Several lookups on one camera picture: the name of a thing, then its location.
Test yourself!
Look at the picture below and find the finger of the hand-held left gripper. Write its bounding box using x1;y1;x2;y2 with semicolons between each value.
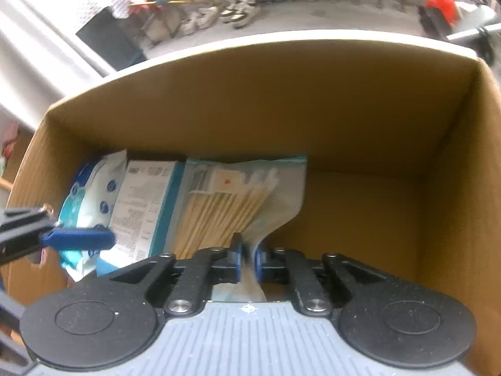
0;206;117;267

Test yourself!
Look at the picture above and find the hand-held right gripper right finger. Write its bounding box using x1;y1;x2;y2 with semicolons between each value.
252;243;389;318

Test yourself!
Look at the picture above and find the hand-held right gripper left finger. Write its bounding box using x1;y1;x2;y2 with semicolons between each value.
107;233;243;318

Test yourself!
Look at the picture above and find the white blue wet wipes pack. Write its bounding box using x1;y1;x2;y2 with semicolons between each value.
59;149;128;283

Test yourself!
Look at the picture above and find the cotton swab bag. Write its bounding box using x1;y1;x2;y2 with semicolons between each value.
172;156;308;302

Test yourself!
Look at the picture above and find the blue white paper box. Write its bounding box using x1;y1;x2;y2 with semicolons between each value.
96;160;185;277

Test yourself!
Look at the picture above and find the brown cardboard box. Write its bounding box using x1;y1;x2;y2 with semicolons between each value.
0;29;501;376

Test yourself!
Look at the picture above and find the black cabinet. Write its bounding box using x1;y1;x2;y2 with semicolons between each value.
75;8;146;72

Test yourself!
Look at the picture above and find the yellow stick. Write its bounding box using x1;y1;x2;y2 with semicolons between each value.
129;1;198;7

